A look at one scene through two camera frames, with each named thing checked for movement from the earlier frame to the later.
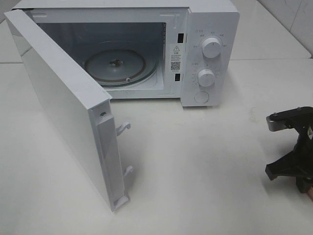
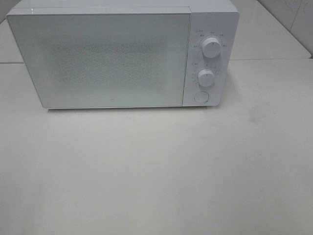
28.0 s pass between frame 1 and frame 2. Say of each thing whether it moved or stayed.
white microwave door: moved
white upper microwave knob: stayed
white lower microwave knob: stayed
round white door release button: stayed
